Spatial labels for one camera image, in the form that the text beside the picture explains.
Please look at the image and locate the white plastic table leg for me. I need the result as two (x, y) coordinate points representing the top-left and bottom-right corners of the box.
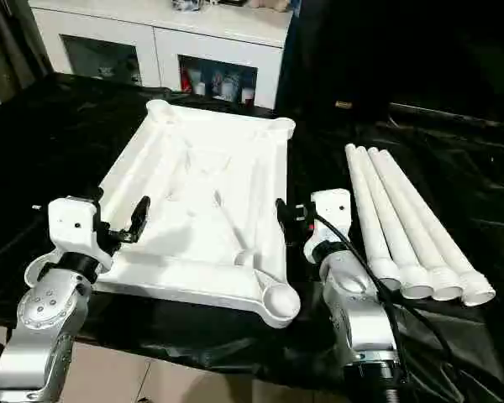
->
(356, 145), (432, 301)
(377, 151), (497, 307)
(367, 147), (464, 302)
(344, 143), (403, 291)

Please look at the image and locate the white plastic table top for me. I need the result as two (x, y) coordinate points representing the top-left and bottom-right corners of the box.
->
(92, 99), (302, 329)

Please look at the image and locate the black mat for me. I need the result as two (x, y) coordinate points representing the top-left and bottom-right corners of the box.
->
(0, 71), (504, 403)

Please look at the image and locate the patterned white cup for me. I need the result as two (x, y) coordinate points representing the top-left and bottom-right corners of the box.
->
(222, 73), (242, 102)

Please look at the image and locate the black box with gold label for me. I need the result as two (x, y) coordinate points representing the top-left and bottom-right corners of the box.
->
(276, 0), (394, 123)

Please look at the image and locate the dark long bar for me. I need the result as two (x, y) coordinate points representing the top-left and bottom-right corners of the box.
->
(388, 102), (504, 129)

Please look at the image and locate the white cabinet with glass doors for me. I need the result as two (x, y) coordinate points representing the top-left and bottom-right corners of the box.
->
(27, 0), (295, 111)

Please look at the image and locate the dark crumpled bundle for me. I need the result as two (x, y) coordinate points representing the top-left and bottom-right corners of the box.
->
(171, 0), (207, 12)

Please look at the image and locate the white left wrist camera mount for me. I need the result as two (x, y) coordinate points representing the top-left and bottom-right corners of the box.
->
(47, 194), (115, 270)

